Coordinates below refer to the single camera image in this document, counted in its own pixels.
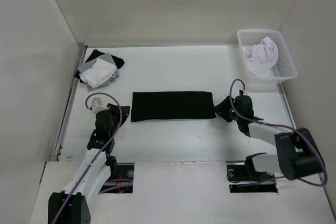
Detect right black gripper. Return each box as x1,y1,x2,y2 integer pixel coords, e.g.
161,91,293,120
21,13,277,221
211,95,242,123

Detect black tank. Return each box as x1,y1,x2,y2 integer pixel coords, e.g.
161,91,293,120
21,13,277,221
74,50,124,79
131,91,216,122

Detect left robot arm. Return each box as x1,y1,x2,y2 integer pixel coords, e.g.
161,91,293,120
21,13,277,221
48,103,130,223

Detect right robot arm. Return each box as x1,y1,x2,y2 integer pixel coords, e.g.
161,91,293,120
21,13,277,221
214,95,327,180

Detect folded white tank top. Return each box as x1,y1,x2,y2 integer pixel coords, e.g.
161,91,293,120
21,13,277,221
79,59,117,88

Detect folded black tank top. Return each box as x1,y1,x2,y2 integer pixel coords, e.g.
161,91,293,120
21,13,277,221
74,50,124,79

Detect folded grey tank top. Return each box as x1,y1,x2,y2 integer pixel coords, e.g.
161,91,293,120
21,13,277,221
78,54,120,91

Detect white tank top in basket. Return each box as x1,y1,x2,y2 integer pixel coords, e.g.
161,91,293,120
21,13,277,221
245,36,279,77

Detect white plastic basket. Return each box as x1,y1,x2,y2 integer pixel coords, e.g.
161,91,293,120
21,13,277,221
237,29,298,84

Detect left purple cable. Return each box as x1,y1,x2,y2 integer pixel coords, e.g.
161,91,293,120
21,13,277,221
51,92,133,224

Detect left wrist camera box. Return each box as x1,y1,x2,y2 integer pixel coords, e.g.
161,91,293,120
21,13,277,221
90,98,108,114

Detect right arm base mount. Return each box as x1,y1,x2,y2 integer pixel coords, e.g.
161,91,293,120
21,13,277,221
226,153,278,193

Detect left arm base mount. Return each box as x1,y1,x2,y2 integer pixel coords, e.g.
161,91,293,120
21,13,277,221
100,163,134,194

